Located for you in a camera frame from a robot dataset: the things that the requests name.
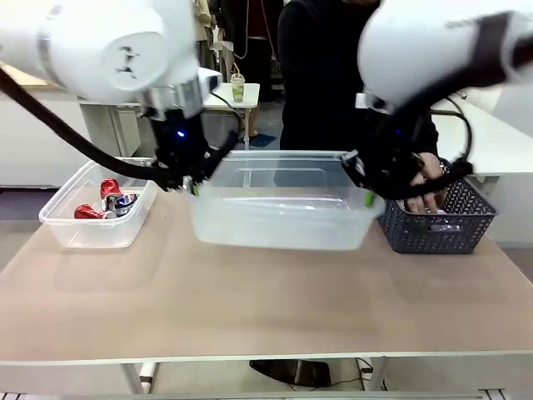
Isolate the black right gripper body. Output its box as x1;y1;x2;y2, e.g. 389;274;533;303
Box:
359;109;421;193

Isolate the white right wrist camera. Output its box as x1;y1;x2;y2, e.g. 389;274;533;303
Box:
354;91;395;114

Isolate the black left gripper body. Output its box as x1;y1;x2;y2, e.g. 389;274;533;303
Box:
148;111;212;168

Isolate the black cable sleeve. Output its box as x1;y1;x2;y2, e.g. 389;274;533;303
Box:
0;66;241;194
376;12;533;203

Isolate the black right cable sleeve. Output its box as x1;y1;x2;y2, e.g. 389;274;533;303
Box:
376;12;533;203

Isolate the black left cable sleeve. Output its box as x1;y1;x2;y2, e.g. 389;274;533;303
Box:
0;66;241;194

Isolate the crushed blue silver can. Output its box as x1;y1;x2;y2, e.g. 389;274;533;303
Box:
103;192;141;218

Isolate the dark grey plastic basket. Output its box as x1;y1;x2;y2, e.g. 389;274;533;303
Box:
376;157;500;256

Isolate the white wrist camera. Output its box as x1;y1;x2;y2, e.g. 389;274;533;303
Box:
197;67;224;97
354;91;395;114

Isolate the person's left forearm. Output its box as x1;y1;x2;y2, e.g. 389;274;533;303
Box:
410;112;441;158

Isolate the crushed red can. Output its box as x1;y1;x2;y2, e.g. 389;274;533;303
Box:
73;203;118;222
98;177;122;202

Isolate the person in black jacket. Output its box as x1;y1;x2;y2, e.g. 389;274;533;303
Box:
276;0;441;168

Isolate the white table leg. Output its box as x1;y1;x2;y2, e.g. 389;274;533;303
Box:
120;361;158;395

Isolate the crumpled silver wrapper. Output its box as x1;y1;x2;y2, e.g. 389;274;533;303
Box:
427;207;464;234

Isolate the plastic drink cup with straw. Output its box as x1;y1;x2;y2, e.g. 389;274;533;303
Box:
230;62;247;103

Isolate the thin black camera cable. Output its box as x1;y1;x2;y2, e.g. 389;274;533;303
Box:
207;91;245;138
431;97;475;163

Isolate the person in dark coat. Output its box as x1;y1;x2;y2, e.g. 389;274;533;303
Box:
217;0;286;102

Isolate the clear plastic bin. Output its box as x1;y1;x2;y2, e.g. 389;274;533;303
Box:
186;149;386;253
38;157;160;250

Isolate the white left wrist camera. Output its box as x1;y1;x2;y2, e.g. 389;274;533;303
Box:
197;67;224;97

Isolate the person's left hand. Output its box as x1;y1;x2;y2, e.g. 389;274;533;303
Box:
405;152;445;216

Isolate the white side table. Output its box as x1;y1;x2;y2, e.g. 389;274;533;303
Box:
431;87;533;185

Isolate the blue floor mat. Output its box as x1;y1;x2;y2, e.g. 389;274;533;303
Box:
248;132;278;148

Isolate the person in beige clothes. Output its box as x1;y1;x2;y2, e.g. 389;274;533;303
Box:
192;0;219;47

